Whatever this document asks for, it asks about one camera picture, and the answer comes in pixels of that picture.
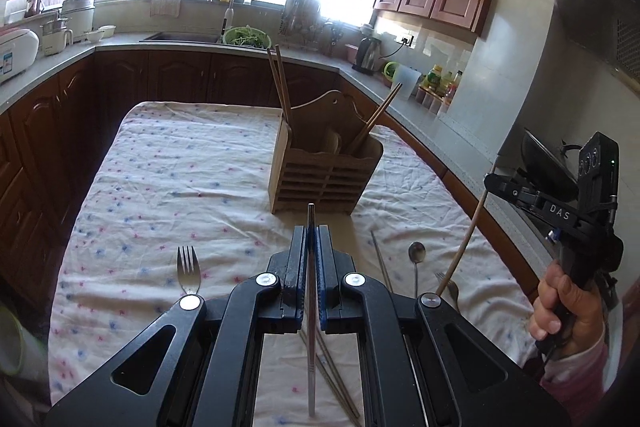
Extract grey kitchen countertop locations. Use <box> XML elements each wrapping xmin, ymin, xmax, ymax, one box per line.
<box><xmin>0</xmin><ymin>32</ymin><xmax>556</xmax><ymax>268</ymax></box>

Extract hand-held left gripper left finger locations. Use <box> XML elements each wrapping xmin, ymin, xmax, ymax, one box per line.
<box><xmin>45</xmin><ymin>224</ymin><xmax>313</xmax><ymax>427</ymax></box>

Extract white floral tablecloth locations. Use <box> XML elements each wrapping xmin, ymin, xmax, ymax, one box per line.
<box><xmin>47</xmin><ymin>102</ymin><xmax>543</xmax><ymax>427</ymax></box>

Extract person's right forearm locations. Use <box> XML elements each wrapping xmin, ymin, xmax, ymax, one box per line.
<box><xmin>542</xmin><ymin>334</ymin><xmax>608</xmax><ymax>418</ymax></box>

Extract metal dish rack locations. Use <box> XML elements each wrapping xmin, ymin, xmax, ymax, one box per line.
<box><xmin>277</xmin><ymin>0</ymin><xmax>326</xmax><ymax>52</ymax></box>

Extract green colander with vegetables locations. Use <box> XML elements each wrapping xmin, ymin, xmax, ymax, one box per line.
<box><xmin>222</xmin><ymin>26</ymin><xmax>272</xmax><ymax>49</ymax></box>

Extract row of spice jars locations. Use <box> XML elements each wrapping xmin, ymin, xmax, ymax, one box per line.
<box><xmin>417</xmin><ymin>88</ymin><xmax>453</xmax><ymax>115</ymax></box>

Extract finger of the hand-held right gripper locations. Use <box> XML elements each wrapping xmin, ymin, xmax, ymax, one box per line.
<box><xmin>484</xmin><ymin>173</ymin><xmax>543</xmax><ymax>214</ymax></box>

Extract white steamer pot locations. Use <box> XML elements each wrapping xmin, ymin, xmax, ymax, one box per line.
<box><xmin>60</xmin><ymin>0</ymin><xmax>96</xmax><ymax>45</ymax></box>

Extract person's right hand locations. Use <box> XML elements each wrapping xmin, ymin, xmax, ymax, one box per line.
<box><xmin>530</xmin><ymin>259</ymin><xmax>607</xmax><ymax>350</ymax></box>

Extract black utensil holder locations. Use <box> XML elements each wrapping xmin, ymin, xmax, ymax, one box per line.
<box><xmin>322</xmin><ymin>22</ymin><xmax>341</xmax><ymax>55</ymax></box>

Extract black steel kettle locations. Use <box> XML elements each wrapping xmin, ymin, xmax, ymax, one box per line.
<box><xmin>352</xmin><ymin>24</ymin><xmax>383</xmax><ymax>75</ymax></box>

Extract white rice cooker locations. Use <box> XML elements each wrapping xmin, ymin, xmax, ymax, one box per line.
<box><xmin>0</xmin><ymin>25</ymin><xmax>41</xmax><ymax>85</ymax></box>

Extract chrome kitchen faucet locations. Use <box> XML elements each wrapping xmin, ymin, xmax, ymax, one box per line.
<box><xmin>207</xmin><ymin>0</ymin><xmax>236</xmax><ymax>42</ymax></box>

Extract kitchen sink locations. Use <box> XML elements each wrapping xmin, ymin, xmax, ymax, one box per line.
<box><xmin>139</xmin><ymin>32</ymin><xmax>223</xmax><ymax>45</ymax></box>

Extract translucent white pitcher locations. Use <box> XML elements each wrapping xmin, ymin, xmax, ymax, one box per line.
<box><xmin>397</xmin><ymin>67</ymin><xmax>426</xmax><ymax>100</ymax></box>

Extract wooden utensil holder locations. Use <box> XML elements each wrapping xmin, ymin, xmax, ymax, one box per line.
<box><xmin>267</xmin><ymin>90</ymin><xmax>385</xmax><ymax>215</ymax></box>

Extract white dishcloth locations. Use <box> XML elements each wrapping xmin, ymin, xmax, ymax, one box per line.
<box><xmin>150</xmin><ymin>0</ymin><xmax>182</xmax><ymax>18</ymax></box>

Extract steel spoon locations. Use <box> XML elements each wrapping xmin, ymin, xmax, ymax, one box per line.
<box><xmin>408</xmin><ymin>241</ymin><xmax>427</xmax><ymax>303</ymax></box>

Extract white container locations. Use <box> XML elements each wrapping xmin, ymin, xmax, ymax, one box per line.
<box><xmin>2</xmin><ymin>0</ymin><xmax>28</xmax><ymax>25</ymax></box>

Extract large steel fork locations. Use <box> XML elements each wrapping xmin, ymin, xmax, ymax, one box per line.
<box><xmin>176</xmin><ymin>246</ymin><xmax>202</xmax><ymax>297</ymax></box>

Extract white plastic bucket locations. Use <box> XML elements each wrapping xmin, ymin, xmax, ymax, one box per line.
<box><xmin>0</xmin><ymin>302</ymin><xmax>48</xmax><ymax>380</ymax></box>

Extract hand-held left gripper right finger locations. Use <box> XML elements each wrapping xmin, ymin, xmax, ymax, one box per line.
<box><xmin>316</xmin><ymin>224</ymin><xmax>571</xmax><ymax>427</ymax></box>

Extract steel range hood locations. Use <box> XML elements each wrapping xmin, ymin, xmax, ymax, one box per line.
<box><xmin>497</xmin><ymin>0</ymin><xmax>640</xmax><ymax>158</ymax></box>

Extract wooden lower cabinets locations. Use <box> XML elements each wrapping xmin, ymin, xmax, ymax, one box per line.
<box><xmin>0</xmin><ymin>49</ymin><xmax>546</xmax><ymax>323</ymax></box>

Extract small white electric cooker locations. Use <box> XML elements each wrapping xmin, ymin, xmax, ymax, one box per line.
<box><xmin>40</xmin><ymin>18</ymin><xmax>75</xmax><ymax>56</ymax></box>

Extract small steel fork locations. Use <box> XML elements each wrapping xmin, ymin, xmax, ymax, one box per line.
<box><xmin>434</xmin><ymin>271</ymin><xmax>460</xmax><ymax>314</ymax></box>

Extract kettle power cable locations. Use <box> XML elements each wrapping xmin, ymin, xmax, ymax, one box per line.
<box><xmin>377</xmin><ymin>42</ymin><xmax>408</xmax><ymax>60</ymax></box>

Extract black wok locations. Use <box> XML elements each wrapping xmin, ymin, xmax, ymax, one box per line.
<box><xmin>520</xmin><ymin>127</ymin><xmax>583</xmax><ymax>202</ymax></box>

